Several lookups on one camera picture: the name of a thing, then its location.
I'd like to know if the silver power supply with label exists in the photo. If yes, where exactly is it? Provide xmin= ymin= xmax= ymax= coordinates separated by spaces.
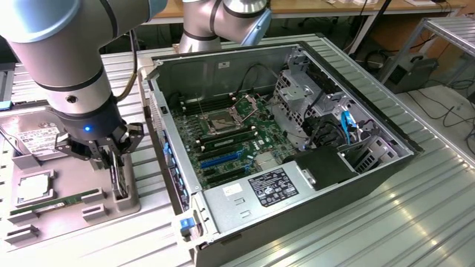
xmin=202 ymin=160 xmax=319 ymax=235

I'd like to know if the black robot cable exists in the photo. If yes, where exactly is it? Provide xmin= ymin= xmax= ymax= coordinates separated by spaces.
xmin=114 ymin=27 xmax=139 ymax=101

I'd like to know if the black looped wire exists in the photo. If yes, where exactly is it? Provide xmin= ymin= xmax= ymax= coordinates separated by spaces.
xmin=237 ymin=63 xmax=277 ymax=97

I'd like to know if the black expansion slot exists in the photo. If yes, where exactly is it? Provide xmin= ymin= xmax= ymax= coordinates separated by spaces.
xmin=206 ymin=168 xmax=247 ymax=186

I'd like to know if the green motherboard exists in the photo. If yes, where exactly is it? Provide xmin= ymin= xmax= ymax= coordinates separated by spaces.
xmin=167 ymin=91 xmax=286 ymax=191

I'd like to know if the silver CPU chip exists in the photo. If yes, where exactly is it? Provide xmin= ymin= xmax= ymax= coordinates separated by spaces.
xmin=16 ymin=175 xmax=55 ymax=201

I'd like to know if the black plastic air shroud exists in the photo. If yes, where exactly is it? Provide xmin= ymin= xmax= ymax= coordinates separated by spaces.
xmin=283 ymin=146 xmax=361 ymax=192

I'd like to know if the grey parts rack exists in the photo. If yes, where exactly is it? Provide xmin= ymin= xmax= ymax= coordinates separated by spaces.
xmin=0 ymin=107 xmax=143 ymax=246

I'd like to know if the blue case latch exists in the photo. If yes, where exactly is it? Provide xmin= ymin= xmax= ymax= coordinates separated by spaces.
xmin=178 ymin=217 xmax=197 ymax=238

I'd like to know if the blue flat data wire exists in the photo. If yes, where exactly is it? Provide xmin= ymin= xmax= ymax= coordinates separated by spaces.
xmin=339 ymin=109 xmax=358 ymax=146

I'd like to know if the black box device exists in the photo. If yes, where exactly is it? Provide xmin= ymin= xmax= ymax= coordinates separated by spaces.
xmin=385 ymin=54 xmax=441 ymax=95

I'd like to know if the aluminium frame cart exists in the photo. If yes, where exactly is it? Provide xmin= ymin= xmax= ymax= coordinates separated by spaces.
xmin=381 ymin=17 xmax=475 ymax=84

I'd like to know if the metal disk bay cage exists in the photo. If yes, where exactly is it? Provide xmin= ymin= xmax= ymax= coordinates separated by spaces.
xmin=273 ymin=68 xmax=326 ymax=150

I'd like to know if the CPU socket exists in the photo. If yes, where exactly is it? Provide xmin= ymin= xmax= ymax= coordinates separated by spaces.
xmin=201 ymin=110 xmax=247 ymax=137

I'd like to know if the silver hard disk with label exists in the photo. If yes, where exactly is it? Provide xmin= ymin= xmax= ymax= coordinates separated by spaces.
xmin=0 ymin=107 xmax=70 ymax=162

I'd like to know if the metal socket cover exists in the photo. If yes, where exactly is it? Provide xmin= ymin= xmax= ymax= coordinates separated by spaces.
xmin=230 ymin=93 xmax=262 ymax=118

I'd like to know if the blue expansion slot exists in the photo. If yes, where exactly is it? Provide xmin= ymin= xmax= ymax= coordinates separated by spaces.
xmin=201 ymin=153 xmax=243 ymax=169

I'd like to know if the open black PC case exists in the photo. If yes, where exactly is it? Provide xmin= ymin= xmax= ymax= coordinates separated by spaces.
xmin=138 ymin=41 xmax=425 ymax=267

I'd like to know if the RAM stick with white label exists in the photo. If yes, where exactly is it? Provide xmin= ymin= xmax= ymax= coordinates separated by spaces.
xmin=202 ymin=135 xmax=258 ymax=150

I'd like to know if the wooden desk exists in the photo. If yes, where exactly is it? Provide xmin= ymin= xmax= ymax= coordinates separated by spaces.
xmin=139 ymin=0 xmax=467 ymax=26

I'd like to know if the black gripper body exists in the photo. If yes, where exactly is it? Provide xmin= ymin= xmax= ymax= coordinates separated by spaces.
xmin=51 ymin=96 xmax=130 ymax=145

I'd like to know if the small silver heatsink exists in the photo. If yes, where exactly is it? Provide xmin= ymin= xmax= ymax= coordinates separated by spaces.
xmin=255 ymin=155 xmax=281 ymax=171

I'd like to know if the green RAM stick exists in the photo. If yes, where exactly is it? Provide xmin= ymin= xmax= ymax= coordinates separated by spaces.
xmin=10 ymin=194 xmax=78 ymax=216

